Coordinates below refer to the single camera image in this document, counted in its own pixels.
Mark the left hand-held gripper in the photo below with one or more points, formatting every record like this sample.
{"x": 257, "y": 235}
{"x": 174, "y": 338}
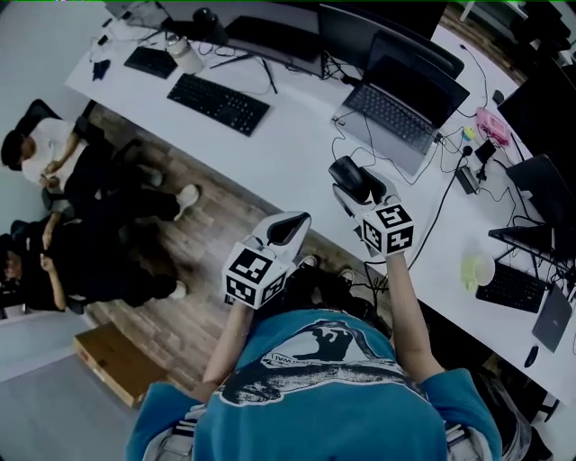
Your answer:
{"x": 252, "y": 274}

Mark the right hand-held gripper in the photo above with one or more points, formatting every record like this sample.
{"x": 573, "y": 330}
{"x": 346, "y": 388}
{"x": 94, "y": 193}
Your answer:
{"x": 389, "y": 229}

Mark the person's left forearm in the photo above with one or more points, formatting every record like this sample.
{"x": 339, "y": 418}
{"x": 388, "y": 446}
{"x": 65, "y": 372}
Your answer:
{"x": 227, "y": 351}

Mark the person's right forearm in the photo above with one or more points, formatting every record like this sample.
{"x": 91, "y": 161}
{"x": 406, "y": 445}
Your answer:
{"x": 411, "y": 324}

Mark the person's left shoe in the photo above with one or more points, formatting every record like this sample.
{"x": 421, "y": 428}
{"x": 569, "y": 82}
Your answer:
{"x": 308, "y": 261}

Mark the person's shoe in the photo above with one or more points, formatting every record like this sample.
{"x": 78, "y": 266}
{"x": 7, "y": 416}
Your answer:
{"x": 346, "y": 274}
{"x": 308, "y": 261}

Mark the person's right shoe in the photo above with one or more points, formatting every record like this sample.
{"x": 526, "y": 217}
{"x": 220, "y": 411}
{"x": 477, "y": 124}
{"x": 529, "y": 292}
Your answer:
{"x": 346, "y": 274}

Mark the person's black trousers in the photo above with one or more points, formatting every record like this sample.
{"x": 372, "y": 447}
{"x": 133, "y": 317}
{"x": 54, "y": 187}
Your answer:
{"x": 333, "y": 297}

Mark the silver open laptop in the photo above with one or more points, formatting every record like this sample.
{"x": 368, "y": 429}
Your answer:
{"x": 391, "y": 121}

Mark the dark power adapter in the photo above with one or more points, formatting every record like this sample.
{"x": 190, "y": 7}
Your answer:
{"x": 466, "y": 179}

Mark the yellow and blue toy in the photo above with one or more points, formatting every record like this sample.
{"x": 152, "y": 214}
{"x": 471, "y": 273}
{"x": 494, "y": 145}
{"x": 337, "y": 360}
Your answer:
{"x": 469, "y": 132}

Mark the small black box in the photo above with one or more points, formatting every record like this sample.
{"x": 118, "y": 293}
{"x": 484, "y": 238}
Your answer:
{"x": 485, "y": 151}

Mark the yellow-green mug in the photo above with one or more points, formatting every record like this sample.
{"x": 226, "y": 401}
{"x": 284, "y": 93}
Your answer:
{"x": 478, "y": 272}

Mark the large black keyboard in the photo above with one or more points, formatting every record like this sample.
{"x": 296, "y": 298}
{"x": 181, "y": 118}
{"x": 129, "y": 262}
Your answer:
{"x": 218, "y": 104}

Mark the pink case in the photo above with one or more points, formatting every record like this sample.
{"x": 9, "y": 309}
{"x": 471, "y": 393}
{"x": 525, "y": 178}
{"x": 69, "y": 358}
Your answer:
{"x": 492, "y": 125}

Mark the black charger plug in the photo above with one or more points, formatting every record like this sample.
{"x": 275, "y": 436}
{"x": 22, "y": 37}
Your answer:
{"x": 497, "y": 96}

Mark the person in blue shirt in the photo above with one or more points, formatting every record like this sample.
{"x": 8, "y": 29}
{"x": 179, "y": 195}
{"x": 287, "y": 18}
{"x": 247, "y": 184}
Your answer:
{"x": 324, "y": 405}

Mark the flat brown cardboard box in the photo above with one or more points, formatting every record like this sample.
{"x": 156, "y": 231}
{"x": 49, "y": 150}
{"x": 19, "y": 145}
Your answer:
{"x": 117, "y": 360}

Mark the white water jug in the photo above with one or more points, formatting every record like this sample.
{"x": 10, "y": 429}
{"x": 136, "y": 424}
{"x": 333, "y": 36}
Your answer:
{"x": 185, "y": 56}

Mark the small black keyboard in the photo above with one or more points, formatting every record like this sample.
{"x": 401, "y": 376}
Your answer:
{"x": 150, "y": 63}

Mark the dark grey closed laptop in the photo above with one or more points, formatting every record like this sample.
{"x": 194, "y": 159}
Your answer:
{"x": 552, "y": 319}

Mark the dark blue cloth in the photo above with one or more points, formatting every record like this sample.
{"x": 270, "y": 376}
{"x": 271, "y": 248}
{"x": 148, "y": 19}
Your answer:
{"x": 101, "y": 68}

